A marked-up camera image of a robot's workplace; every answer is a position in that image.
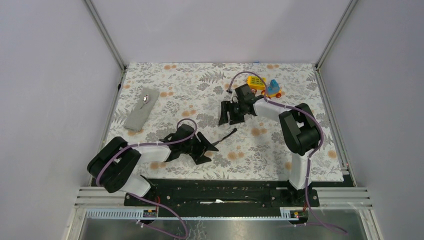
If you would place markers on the white slotted cable duct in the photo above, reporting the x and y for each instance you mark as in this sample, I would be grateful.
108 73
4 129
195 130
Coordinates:
149 214

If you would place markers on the blue yellow toy car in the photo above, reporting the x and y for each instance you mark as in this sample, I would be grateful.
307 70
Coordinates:
273 90

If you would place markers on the metal spoon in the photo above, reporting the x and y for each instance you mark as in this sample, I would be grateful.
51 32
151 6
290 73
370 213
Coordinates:
145 100

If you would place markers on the aluminium frame post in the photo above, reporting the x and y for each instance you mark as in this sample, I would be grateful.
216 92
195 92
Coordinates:
97 19
337 31

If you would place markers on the yellow toy brick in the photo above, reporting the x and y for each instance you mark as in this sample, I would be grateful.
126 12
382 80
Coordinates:
256 83

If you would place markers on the right aluminium frame post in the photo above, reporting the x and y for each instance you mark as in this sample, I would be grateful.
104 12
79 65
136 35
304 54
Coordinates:
337 31

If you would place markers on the floral tablecloth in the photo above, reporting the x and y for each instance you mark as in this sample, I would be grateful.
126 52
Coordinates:
192 93

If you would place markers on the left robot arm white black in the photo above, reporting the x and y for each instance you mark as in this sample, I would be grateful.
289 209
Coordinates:
113 166

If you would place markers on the left aluminium frame post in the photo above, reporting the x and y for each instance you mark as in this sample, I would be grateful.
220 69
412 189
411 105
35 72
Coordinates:
97 19

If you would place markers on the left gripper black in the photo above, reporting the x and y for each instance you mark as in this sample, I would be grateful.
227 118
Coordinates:
202 146

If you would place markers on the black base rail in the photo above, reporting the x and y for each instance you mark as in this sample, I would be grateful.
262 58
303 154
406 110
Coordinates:
217 198

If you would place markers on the grey cloth napkin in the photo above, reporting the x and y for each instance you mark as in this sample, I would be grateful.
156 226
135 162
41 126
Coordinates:
138 117

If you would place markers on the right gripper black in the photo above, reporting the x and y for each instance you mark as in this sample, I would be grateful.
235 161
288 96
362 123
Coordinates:
227 106

